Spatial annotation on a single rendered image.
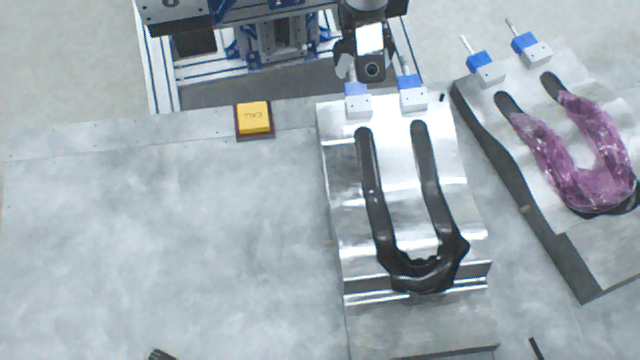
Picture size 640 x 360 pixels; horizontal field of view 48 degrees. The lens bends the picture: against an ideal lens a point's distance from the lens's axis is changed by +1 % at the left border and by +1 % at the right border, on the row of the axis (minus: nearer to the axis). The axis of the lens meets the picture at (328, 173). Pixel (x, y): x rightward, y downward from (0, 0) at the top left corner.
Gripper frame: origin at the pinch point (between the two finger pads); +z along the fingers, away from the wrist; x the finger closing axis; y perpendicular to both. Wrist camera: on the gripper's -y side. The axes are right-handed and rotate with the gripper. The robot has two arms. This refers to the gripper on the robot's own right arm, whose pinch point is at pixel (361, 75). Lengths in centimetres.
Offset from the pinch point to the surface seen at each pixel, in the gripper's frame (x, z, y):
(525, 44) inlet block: -36.9, 14.0, 11.4
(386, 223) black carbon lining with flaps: -1.1, 9.9, -25.2
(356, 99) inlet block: 0.4, 9.2, 0.4
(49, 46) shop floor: 91, 101, 88
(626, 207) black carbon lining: -46, 14, -26
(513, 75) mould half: -33.2, 15.4, 5.2
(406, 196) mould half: -6.0, 12.1, -19.6
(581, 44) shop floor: -94, 101, 64
